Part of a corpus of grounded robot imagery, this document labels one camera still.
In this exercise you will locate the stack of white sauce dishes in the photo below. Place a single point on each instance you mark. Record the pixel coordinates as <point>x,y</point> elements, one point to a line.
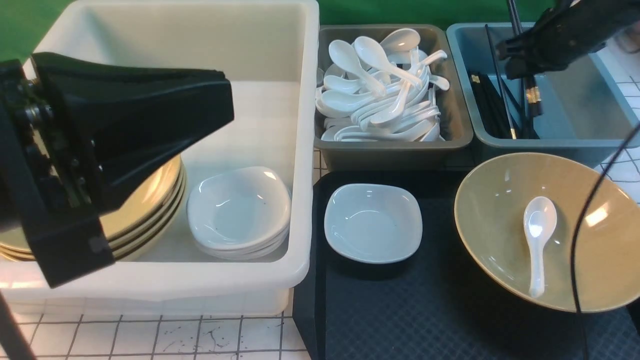
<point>240,215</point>

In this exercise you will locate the stack of beige bowls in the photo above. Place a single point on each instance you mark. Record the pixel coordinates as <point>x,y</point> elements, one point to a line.
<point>146,201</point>

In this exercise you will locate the large white plastic tub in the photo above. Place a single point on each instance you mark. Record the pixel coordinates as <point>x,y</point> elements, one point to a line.
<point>268,49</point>

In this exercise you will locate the black chopsticks in bin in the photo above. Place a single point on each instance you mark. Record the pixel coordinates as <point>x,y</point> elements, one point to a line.
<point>502,114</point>

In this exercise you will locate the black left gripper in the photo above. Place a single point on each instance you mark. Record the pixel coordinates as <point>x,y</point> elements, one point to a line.
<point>78,140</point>

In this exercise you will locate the grey plastic spoon bin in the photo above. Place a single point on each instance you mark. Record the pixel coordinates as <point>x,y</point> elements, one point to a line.
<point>455,125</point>

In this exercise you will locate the white ceramic soup spoon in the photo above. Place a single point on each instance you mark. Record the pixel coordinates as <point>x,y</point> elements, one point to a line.
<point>540,219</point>

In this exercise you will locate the green backdrop cloth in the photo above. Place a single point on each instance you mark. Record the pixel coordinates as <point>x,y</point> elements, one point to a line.
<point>23,23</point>

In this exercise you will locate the beige noodle bowl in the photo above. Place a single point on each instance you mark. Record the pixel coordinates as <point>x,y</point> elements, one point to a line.
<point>489,208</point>

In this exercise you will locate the blue plastic chopstick bin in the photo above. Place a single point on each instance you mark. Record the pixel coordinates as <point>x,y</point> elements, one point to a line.
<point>585,116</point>

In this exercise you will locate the white square sauce dish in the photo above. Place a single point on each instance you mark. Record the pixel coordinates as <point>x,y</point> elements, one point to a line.
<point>373,223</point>

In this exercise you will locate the pile of white soup spoons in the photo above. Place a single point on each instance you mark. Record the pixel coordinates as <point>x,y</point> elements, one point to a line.
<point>381,91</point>

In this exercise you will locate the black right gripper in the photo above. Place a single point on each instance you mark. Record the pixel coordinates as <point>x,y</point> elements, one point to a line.
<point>563,34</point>

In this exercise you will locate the black textured serving tray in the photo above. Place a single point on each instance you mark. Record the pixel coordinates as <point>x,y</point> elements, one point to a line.
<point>438,304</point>

